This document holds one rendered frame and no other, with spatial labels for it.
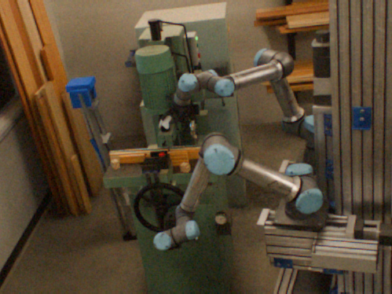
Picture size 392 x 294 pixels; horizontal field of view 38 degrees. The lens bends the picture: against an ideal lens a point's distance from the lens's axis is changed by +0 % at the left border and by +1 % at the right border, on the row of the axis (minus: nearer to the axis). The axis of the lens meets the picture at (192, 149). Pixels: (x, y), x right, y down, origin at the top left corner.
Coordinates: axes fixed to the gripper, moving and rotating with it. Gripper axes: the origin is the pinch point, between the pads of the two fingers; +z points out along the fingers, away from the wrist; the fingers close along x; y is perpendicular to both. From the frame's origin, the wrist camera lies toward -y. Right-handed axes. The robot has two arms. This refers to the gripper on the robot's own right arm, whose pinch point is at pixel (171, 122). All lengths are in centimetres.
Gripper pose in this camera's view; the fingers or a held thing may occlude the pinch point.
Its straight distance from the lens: 280.3
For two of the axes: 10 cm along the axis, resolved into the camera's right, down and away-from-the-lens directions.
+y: 5.0, 7.7, -3.9
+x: 8.4, -3.2, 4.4
